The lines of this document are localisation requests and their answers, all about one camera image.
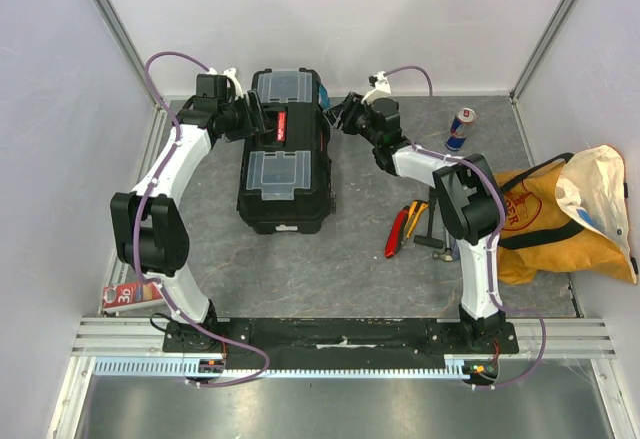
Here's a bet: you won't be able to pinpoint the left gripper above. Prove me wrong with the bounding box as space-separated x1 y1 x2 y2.
223 96 276 149

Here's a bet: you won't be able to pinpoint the black plastic toolbox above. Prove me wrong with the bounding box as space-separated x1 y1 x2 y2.
237 68 335 234

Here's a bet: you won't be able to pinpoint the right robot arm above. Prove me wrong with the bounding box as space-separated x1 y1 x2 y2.
324 93 506 353

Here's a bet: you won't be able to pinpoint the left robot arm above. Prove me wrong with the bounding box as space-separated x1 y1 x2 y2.
110 68 266 352

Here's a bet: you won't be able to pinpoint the red bull can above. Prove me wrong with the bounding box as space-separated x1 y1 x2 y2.
445 108 477 151

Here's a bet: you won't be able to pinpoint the red white small box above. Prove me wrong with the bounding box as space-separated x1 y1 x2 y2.
102 282 163 313

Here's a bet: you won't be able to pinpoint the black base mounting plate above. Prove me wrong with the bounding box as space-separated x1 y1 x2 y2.
162 316 520 366

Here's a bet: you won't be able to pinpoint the yellow tote bag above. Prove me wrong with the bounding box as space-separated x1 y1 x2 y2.
495 145 638 285

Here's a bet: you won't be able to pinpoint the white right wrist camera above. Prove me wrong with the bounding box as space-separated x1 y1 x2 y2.
361 71 391 104

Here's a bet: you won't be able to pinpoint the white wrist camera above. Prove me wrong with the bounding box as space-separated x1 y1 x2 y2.
207 67 244 99
361 71 391 104

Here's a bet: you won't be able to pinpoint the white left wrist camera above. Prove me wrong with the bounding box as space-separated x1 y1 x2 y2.
207 67 244 99

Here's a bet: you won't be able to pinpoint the red handled pliers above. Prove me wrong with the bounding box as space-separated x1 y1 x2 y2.
384 206 409 259

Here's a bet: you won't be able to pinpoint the black t-handle wrench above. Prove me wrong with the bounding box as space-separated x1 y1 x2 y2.
413 189 444 250

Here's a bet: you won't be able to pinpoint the aluminium front frame rail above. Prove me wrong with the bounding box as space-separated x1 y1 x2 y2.
72 317 616 360

